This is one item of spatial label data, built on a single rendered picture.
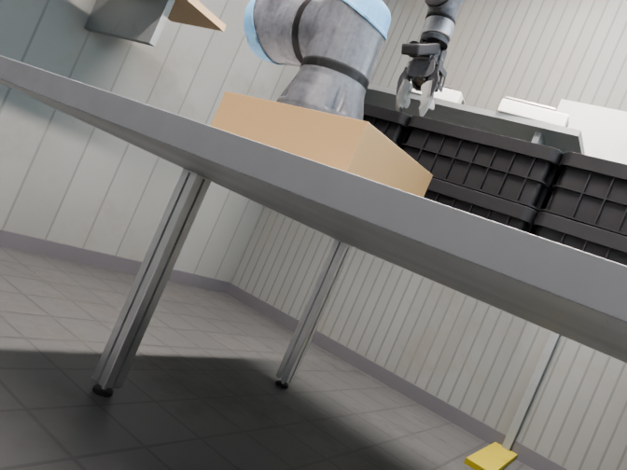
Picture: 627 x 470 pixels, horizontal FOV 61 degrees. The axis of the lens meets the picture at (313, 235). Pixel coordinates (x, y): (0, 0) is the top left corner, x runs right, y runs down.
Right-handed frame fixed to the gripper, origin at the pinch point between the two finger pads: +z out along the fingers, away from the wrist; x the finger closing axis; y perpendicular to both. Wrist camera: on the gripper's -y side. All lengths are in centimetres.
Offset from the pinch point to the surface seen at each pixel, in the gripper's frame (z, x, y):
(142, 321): 70, 55, -9
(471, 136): 11.9, -24.2, -19.8
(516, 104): -67, 19, 144
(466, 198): 23.6, -26.4, -19.8
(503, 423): 89, -4, 196
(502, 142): 12.4, -30.0, -19.8
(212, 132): 32, -11, -68
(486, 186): 20.5, -29.0, -18.6
